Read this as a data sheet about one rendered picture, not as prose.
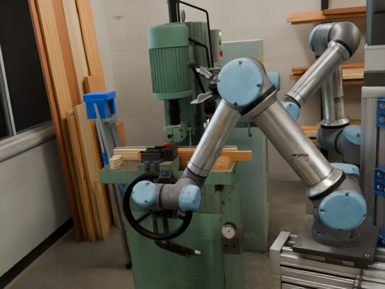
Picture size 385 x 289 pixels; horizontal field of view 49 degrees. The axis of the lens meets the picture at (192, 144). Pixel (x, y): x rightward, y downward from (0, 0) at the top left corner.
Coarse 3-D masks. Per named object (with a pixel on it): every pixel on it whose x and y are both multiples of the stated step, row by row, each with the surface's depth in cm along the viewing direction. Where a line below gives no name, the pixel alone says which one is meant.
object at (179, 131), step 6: (168, 126) 188; (174, 126) 187; (180, 126) 187; (186, 126) 196; (168, 132) 187; (174, 132) 186; (180, 132) 187; (186, 132) 196; (174, 138) 187; (180, 138) 187
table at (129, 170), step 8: (128, 160) 201; (136, 160) 200; (104, 168) 190; (120, 168) 189; (128, 168) 188; (136, 168) 187; (184, 168) 181; (232, 168) 177; (104, 176) 187; (112, 176) 186; (120, 176) 185; (128, 176) 184; (208, 176) 175; (216, 176) 175; (224, 176) 174; (232, 176) 175; (208, 184) 176; (216, 184) 176; (224, 184) 175
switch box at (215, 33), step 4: (212, 32) 203; (216, 32) 202; (208, 36) 204; (212, 36) 203; (216, 36) 203; (220, 36) 209; (208, 40) 204; (212, 40) 204; (216, 40) 203; (208, 44) 205; (212, 44) 204; (216, 44) 204; (208, 48) 205; (212, 48) 205; (216, 48) 204; (220, 48) 209; (216, 52) 205; (216, 56) 205; (220, 56) 209; (216, 60) 206; (220, 60) 208
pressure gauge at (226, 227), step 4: (224, 224) 174; (228, 224) 172; (232, 224) 173; (224, 228) 173; (228, 228) 172; (232, 228) 172; (236, 228) 173; (224, 232) 173; (228, 232) 173; (232, 232) 172; (224, 236) 174; (228, 236) 173; (232, 236) 173
